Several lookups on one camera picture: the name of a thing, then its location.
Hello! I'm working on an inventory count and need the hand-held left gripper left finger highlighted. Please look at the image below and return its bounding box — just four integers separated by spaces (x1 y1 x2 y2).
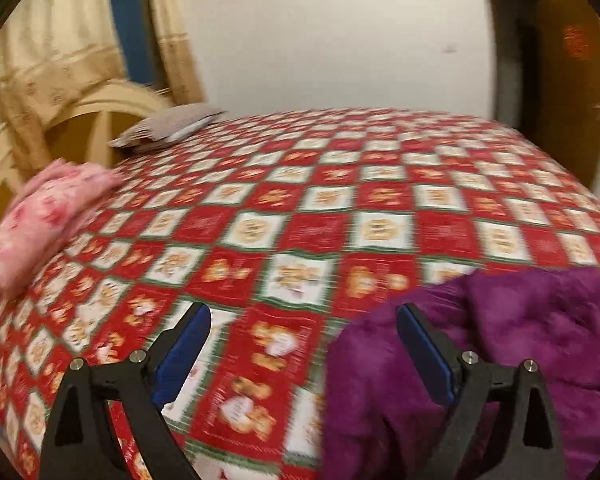
37 302 213 480

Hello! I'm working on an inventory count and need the narrow beige floral curtain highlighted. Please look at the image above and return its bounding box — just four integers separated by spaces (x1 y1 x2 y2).
146 0 207 107

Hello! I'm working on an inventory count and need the purple hooded puffer jacket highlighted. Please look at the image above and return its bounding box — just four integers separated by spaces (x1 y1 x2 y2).
322 266 600 480

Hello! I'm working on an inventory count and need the red patterned bedsheet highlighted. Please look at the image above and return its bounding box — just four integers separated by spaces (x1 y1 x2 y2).
0 107 600 480

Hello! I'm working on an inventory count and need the red paper door decoration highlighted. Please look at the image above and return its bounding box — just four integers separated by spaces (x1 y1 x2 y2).
562 25 591 59

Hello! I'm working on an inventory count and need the window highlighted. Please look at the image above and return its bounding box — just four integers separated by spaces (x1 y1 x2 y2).
105 0 157 87

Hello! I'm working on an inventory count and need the cream wooden headboard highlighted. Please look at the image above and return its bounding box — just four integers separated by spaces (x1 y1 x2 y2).
0 82 176 241

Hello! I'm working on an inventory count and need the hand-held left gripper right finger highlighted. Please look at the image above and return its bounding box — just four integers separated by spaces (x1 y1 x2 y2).
396 302 568 480

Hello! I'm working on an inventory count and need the dark wooden door frame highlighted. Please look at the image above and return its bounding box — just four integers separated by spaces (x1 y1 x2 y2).
479 0 551 133

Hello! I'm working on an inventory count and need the brown wooden door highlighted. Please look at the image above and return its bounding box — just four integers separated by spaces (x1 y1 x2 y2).
534 0 600 183

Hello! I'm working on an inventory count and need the folded pink floral blanket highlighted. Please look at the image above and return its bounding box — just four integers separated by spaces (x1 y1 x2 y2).
0 158 124 295

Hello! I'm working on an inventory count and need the striped pillow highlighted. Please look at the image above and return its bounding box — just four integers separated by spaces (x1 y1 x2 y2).
108 104 229 154

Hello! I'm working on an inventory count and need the wide beige floral curtain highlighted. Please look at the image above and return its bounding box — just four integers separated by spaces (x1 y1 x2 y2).
0 0 131 173

